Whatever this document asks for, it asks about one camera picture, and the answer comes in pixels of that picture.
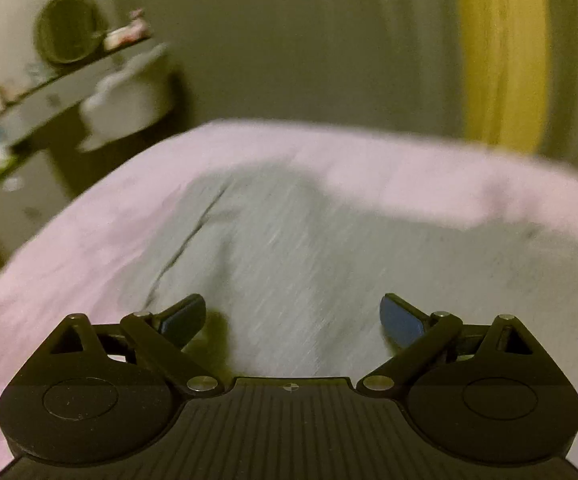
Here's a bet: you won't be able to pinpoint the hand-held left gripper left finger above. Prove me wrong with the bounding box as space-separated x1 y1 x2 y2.
44 294 225 399

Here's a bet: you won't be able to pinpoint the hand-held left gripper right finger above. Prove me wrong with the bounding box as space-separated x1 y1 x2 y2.
357 294 540 402

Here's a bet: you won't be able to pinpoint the grey pants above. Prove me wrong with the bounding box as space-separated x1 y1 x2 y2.
142 157 578 386

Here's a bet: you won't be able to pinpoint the lilac blanket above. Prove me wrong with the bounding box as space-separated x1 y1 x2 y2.
0 119 578 480

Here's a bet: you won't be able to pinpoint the white cloth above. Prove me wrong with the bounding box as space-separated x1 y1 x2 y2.
78 50 175 153

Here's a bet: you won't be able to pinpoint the white dresser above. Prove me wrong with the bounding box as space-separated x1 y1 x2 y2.
0 42 176 263

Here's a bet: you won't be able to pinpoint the yellow curtain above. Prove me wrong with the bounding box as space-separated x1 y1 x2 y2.
451 0 554 155

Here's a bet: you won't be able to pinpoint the pink box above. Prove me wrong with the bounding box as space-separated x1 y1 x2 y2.
103 7 153 52

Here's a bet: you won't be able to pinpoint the round mirror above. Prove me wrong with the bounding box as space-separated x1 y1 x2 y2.
33 0 108 67

